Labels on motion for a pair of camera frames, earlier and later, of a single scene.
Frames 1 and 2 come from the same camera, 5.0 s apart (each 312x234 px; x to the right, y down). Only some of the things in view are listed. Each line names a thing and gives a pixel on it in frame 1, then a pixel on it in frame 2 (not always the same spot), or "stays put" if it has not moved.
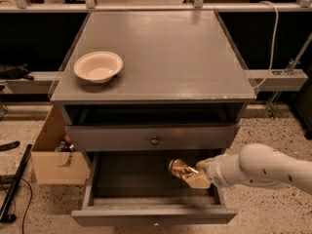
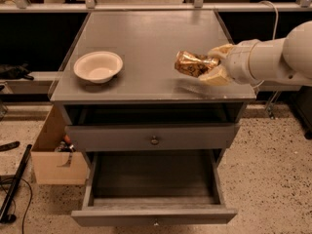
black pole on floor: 15,181 stays put
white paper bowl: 97,66 stays put
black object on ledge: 16,72 stays put
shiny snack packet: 180,168 to 193,64
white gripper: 214,172 to 240,62
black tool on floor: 10,145 stays put
